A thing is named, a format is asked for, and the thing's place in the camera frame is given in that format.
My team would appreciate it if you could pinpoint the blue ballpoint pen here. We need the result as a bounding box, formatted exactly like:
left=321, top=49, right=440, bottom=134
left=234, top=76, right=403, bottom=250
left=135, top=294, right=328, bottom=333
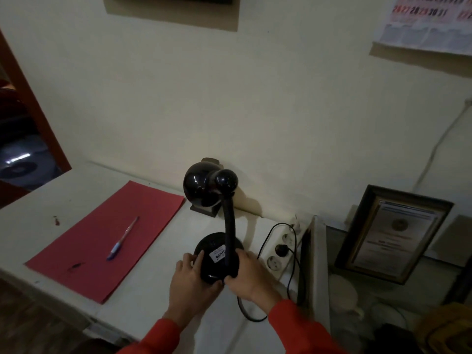
left=106, top=216, right=139, bottom=261

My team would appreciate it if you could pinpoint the yellow woven basket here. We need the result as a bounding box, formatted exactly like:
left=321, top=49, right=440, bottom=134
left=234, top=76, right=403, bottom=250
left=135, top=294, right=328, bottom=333
left=418, top=303, right=472, bottom=354

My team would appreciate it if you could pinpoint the red paper folder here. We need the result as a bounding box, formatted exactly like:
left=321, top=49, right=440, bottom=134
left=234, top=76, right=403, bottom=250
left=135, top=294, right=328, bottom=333
left=25, top=180, right=185, bottom=305

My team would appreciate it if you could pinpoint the person's left hand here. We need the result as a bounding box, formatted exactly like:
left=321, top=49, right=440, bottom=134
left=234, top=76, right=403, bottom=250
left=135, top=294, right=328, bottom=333
left=165, top=250, right=224, bottom=328

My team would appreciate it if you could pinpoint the black desk lamp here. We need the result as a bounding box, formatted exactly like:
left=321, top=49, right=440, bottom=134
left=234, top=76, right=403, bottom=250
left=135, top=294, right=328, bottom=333
left=183, top=162, right=245, bottom=285

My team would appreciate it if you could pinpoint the white cup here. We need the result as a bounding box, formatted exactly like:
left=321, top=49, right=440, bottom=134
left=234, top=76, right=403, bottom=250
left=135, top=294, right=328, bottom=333
left=329, top=273, right=365, bottom=320

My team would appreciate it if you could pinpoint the person's right hand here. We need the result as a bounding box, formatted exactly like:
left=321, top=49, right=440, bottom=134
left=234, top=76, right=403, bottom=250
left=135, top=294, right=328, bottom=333
left=224, top=249, right=284, bottom=315

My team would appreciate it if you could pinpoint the person's left forearm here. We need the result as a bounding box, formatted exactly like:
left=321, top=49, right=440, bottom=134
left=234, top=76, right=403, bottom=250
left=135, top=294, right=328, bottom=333
left=117, top=312, right=192, bottom=354

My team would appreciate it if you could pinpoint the wall calendar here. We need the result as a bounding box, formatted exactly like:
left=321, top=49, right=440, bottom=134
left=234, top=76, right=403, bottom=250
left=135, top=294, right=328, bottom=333
left=373, top=0, right=472, bottom=57

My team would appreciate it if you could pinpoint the white power strip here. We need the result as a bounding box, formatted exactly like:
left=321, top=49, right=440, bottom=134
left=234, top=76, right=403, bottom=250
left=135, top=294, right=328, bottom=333
left=260, top=217, right=309, bottom=281

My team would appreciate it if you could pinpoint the person's right forearm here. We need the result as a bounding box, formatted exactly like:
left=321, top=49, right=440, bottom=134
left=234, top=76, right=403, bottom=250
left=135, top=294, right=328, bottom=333
left=268, top=296, right=345, bottom=354

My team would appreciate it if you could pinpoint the white wall cable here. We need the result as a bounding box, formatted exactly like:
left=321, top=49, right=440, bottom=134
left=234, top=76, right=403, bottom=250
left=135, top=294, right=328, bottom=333
left=412, top=99, right=472, bottom=192

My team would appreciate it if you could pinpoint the black lamp power cord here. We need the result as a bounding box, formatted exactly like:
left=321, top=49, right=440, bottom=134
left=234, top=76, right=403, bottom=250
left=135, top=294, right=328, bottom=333
left=237, top=222, right=307, bottom=323

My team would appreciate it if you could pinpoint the framed certificate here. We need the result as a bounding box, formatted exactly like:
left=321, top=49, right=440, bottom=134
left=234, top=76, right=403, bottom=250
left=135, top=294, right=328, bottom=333
left=334, top=184, right=454, bottom=285

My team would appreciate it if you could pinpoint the small dark stand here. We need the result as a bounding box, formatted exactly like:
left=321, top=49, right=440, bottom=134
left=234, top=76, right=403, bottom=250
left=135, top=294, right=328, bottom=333
left=190, top=203, right=222, bottom=218

